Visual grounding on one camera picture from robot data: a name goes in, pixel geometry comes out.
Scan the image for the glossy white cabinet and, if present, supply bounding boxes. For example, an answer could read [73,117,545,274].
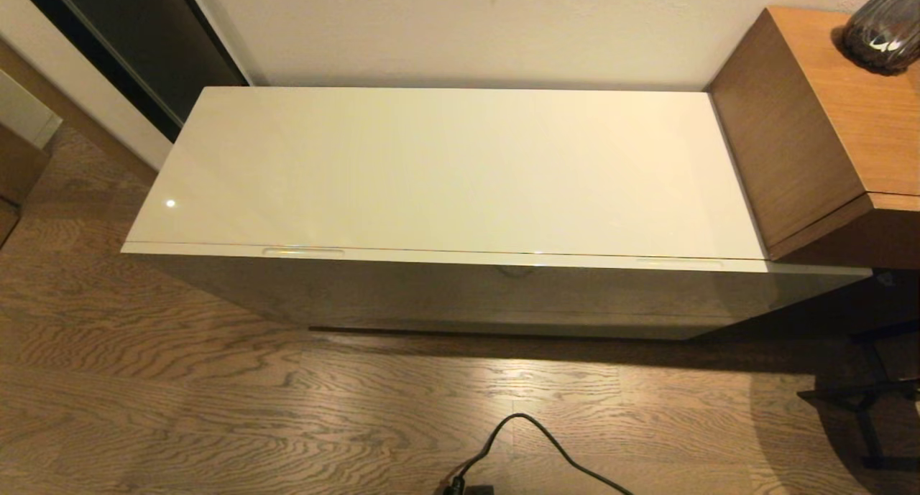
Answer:
[121,85,872,341]

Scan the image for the brown wooden side cabinet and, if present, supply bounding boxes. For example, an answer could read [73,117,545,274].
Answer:
[707,6,920,270]

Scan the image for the dark door panel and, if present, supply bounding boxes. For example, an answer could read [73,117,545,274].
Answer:
[11,0,251,143]

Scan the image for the black metal stand legs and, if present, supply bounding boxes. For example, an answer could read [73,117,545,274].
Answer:
[796,323,920,473]

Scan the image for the brown wooden box furniture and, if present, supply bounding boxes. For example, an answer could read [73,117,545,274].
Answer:
[0,121,51,249]

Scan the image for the white flat panel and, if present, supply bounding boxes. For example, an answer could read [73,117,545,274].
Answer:
[0,68,64,149]

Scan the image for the dark ribbed glass vase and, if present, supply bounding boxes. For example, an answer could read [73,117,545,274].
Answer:
[841,0,920,77]

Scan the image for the black floor cable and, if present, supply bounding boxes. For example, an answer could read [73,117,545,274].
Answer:
[442,413,635,495]

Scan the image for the white door frame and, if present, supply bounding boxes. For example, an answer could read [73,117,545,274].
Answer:
[0,0,175,171]

